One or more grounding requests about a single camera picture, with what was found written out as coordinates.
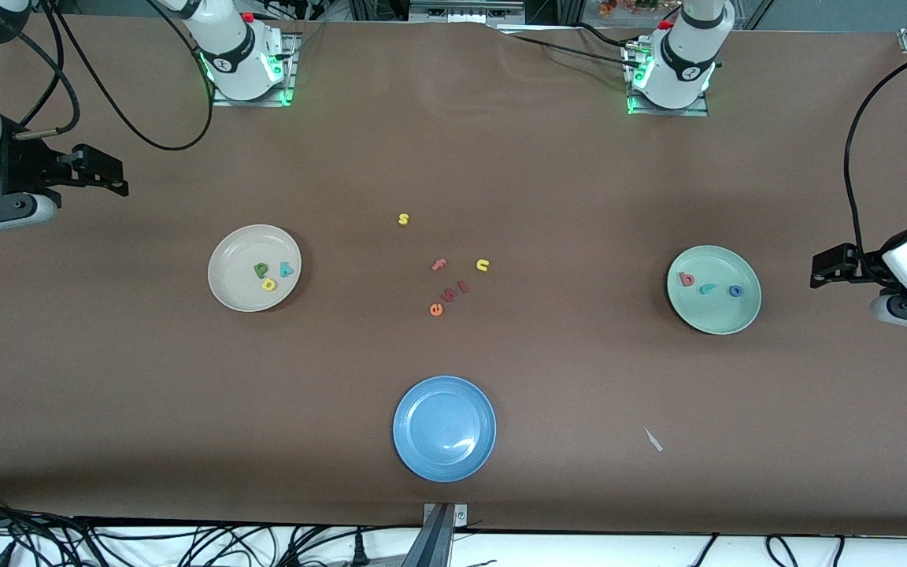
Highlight green round plate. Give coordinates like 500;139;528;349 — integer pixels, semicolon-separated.
666;245;762;335

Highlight beige round plate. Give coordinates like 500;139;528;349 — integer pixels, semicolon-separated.
207;224;302;313

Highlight orange dried flowers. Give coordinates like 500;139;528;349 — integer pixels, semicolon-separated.
598;0;659;20

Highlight brown table cover sheet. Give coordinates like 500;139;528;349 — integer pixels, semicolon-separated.
0;14;907;538

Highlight grey power strip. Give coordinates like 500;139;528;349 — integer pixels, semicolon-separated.
409;0;527;26

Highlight blue round plate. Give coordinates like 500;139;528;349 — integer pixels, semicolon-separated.
392;375;497;483

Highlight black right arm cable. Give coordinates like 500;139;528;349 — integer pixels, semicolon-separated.
0;0;214;152

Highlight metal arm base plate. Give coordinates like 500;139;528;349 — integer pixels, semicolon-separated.
211;31;301;108
625;39;710;117

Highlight black looped floor cable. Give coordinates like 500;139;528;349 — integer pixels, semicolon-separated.
764;534;846;567

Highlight black base power cable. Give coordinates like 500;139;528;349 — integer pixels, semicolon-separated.
501;22;647;68

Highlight black floor cable tangle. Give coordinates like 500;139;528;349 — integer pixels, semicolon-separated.
0;488;423;567

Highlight grey metal camera post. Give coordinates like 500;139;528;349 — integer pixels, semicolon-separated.
402;502;470;567

